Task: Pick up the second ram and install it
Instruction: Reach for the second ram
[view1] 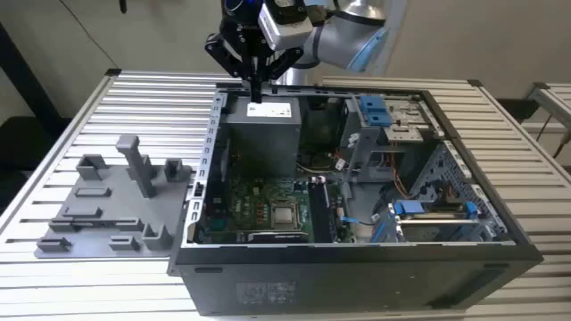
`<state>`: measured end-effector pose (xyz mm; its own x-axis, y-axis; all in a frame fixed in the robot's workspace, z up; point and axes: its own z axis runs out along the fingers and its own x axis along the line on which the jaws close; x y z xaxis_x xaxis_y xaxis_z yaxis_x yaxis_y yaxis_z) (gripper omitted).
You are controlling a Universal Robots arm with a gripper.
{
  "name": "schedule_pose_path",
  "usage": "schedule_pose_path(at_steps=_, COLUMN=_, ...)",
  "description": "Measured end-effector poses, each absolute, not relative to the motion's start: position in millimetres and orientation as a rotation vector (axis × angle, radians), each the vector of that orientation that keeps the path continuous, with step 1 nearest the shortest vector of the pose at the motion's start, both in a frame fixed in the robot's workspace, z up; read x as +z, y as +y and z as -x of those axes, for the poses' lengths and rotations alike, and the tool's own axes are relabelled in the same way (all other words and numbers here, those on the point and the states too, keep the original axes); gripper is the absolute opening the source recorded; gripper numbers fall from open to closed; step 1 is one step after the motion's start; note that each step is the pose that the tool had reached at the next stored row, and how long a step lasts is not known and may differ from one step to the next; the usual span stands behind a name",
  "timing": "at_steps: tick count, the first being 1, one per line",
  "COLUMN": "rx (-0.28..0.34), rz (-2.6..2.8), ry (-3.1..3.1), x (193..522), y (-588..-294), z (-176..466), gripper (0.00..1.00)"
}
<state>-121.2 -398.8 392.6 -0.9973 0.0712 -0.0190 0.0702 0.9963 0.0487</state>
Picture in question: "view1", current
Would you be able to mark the black case fan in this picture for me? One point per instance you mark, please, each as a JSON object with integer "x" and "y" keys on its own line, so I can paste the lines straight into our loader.
{"x": 217, "y": 190}

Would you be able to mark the grey metal drive cage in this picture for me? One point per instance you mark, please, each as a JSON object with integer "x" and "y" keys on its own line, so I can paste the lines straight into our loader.
{"x": 370, "y": 157}

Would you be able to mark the black table corner cap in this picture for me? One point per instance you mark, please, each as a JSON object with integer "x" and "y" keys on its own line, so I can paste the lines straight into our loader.
{"x": 476, "y": 83}
{"x": 114, "y": 71}

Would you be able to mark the blue drive bay latch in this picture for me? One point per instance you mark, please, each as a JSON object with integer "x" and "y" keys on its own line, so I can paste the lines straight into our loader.
{"x": 373, "y": 103}
{"x": 380, "y": 119}

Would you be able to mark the black furniture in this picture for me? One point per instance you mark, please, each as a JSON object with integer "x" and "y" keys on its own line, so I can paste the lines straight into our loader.
{"x": 27, "y": 140}

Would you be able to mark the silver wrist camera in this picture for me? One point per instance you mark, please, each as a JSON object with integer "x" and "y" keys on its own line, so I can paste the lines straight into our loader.
{"x": 286, "y": 30}

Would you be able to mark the grey parts rack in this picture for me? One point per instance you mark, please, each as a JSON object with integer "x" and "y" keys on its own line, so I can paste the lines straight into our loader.
{"x": 117, "y": 200}

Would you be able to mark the aluminium side table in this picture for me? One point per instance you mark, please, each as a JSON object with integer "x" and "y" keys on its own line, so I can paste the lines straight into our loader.
{"x": 553, "y": 100}

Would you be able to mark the blue disk carrier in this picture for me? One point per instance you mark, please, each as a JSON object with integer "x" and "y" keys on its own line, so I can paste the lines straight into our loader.
{"x": 409, "y": 207}

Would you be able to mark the black antenna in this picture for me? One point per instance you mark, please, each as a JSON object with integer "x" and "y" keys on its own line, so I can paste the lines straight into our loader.
{"x": 124, "y": 5}

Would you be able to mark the black graphics card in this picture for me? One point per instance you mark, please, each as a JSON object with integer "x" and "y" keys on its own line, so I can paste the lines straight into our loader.
{"x": 277, "y": 236}

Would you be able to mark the CPU socket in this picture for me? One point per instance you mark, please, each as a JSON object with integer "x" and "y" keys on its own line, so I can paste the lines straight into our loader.
{"x": 270, "y": 217}

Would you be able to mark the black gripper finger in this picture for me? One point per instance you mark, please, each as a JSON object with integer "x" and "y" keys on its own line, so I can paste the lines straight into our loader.
{"x": 286, "y": 63}
{"x": 228, "y": 57}

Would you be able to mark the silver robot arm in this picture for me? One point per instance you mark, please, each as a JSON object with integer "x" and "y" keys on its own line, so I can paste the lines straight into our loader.
{"x": 334, "y": 36}

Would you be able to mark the black RAM slot bank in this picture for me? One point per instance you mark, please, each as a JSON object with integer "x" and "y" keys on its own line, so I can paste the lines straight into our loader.
{"x": 318, "y": 210}

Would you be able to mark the black PC case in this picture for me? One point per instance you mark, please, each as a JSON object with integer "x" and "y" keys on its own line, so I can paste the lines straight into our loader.
{"x": 313, "y": 284}

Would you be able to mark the black box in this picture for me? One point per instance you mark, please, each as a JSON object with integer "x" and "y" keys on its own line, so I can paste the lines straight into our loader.
{"x": 518, "y": 108}

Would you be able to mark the silver CPU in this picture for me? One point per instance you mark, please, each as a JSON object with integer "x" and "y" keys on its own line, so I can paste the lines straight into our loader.
{"x": 285, "y": 215}

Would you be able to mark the green motherboard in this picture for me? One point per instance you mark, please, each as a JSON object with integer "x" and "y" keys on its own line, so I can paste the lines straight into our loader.
{"x": 268, "y": 192}

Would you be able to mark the grey power supply unit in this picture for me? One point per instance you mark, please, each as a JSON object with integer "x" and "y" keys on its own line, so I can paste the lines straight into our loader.
{"x": 260, "y": 147}

